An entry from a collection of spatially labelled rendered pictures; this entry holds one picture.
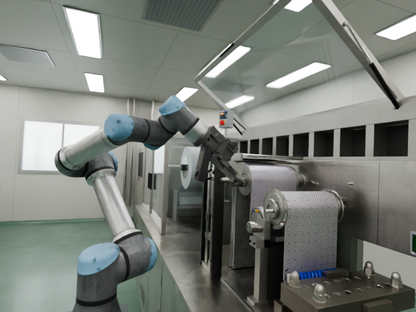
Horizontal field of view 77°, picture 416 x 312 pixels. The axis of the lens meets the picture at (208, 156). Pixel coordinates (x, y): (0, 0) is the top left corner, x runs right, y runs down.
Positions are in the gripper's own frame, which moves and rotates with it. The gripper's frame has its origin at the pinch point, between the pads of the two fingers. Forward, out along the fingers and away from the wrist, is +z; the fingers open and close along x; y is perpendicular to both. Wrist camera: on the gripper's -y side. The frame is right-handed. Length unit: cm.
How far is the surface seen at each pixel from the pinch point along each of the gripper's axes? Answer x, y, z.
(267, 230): 3.0, -4.4, 22.8
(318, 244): -4.3, 3.4, 38.3
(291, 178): 19.6, 24.3, 28.6
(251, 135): 79, 52, 22
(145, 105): 552, 125, -61
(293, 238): -4.3, -1.6, 27.7
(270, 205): 1.9, 3.0, 16.8
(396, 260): 132, 104, 281
